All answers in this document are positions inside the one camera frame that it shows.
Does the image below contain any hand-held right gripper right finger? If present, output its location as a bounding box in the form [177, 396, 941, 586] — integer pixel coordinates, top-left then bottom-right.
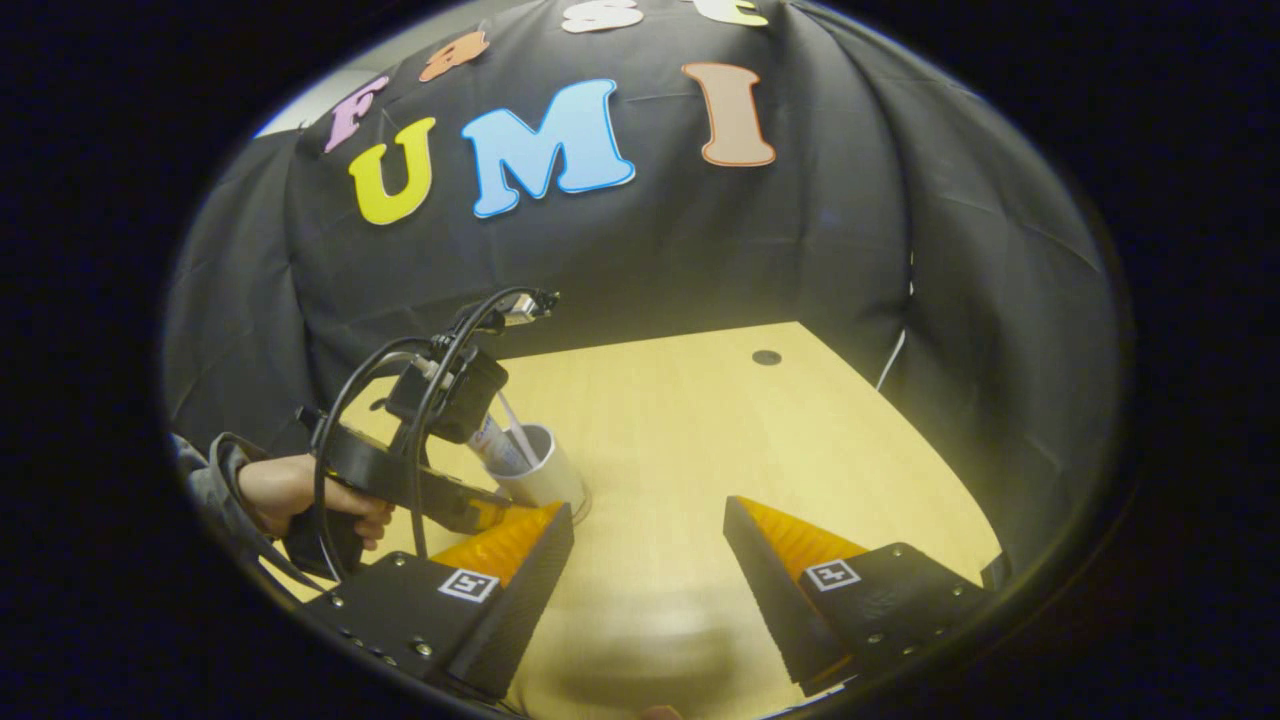
[722, 495, 1003, 699]

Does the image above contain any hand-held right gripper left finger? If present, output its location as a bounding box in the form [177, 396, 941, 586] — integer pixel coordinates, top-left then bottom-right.
[305, 500, 577, 701]

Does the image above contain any white toothpaste tube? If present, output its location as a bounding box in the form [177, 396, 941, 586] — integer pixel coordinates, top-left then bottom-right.
[469, 414, 532, 477]

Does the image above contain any white cup with wooden handle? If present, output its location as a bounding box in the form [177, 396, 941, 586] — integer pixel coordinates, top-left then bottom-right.
[485, 423, 592, 523]

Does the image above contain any pink toothbrush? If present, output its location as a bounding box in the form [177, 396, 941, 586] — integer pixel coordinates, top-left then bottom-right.
[496, 391, 538, 468]

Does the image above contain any light wooden desktop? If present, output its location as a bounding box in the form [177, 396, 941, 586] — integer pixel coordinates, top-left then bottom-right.
[262, 321, 1004, 720]

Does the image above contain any black backdrop cloth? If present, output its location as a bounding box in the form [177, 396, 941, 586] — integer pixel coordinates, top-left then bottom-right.
[163, 0, 1123, 586]

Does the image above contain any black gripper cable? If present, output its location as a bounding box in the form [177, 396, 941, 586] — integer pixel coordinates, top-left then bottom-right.
[312, 287, 549, 583]

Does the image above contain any white cable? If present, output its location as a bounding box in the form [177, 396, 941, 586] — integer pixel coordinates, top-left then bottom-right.
[876, 252, 917, 393]

